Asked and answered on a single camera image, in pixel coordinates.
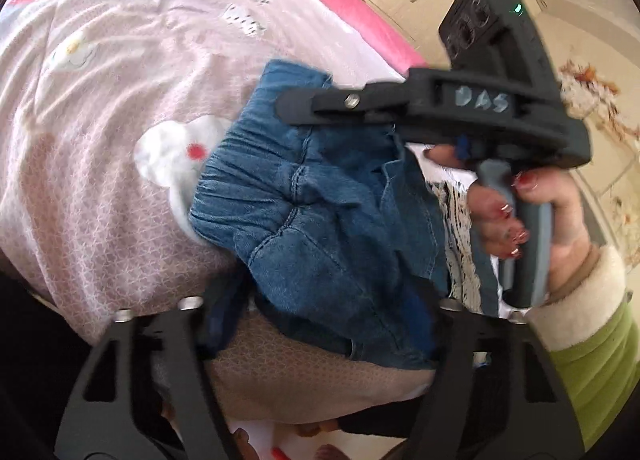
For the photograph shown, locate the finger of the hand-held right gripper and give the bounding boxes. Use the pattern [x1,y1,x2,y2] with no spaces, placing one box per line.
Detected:
[276,79,418,130]

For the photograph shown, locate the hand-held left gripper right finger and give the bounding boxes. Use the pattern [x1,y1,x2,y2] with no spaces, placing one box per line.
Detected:
[407,280,587,460]

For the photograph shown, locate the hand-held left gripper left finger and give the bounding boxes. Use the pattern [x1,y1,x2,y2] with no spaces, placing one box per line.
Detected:
[55,293,253,460]

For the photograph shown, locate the blue denim pants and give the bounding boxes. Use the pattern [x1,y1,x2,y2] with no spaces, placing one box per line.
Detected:
[189,59,501,371]

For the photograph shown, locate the person's right forearm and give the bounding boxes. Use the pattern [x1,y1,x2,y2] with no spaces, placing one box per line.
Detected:
[525,244,640,446]

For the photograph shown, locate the person's right hand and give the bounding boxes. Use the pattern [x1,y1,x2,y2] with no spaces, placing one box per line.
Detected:
[424,140,601,303]

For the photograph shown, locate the pink quilt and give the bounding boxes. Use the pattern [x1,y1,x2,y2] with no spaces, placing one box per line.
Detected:
[222,0,428,72]

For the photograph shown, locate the pink printed blanket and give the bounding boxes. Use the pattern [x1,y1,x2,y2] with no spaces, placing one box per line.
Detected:
[0,0,436,428]

